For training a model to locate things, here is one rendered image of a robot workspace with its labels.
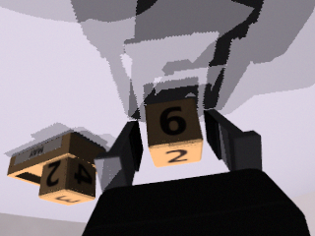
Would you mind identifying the brown wooden calendar stand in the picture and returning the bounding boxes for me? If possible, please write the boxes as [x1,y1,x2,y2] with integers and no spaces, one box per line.
[7,133,104,186]

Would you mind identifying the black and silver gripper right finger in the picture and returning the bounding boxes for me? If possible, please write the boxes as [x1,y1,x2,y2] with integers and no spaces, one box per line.
[204,109,262,171]

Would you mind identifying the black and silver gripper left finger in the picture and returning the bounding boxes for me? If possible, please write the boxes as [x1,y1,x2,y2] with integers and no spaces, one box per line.
[94,120,144,193]

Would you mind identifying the orange number cube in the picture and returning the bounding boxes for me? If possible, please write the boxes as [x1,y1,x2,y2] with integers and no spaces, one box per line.
[145,98,204,167]
[38,156,96,206]

